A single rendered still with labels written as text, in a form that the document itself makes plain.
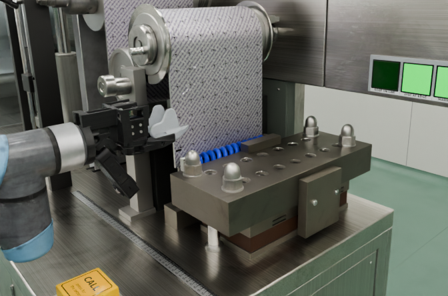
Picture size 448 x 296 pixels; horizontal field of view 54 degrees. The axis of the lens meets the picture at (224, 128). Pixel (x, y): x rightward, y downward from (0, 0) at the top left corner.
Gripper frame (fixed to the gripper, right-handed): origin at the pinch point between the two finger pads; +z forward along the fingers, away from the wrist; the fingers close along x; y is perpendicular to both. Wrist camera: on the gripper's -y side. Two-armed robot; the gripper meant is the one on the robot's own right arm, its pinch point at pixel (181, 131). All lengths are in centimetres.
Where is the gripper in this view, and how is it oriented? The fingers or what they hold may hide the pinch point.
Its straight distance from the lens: 83.7
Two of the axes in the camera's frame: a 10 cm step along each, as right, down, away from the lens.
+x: -6.5, -2.0, 7.3
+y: -0.2, -9.6, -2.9
